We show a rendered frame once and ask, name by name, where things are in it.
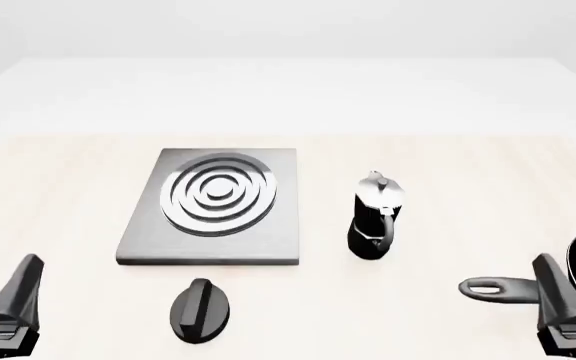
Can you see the flat black stove plate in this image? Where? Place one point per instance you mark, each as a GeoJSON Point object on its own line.
{"type": "Point", "coordinates": [143, 240]}

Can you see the round black stove knob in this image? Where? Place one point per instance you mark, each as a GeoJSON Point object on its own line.
{"type": "Point", "coordinates": [199, 315]}

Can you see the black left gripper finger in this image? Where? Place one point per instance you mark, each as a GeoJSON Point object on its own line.
{"type": "Point", "coordinates": [20, 292]}

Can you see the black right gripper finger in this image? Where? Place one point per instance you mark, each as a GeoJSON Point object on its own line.
{"type": "Point", "coordinates": [558, 300]}

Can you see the black and silver moka pot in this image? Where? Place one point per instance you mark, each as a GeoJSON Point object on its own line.
{"type": "Point", "coordinates": [368, 221]}

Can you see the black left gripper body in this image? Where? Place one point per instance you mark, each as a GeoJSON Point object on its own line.
{"type": "Point", "coordinates": [3, 343]}

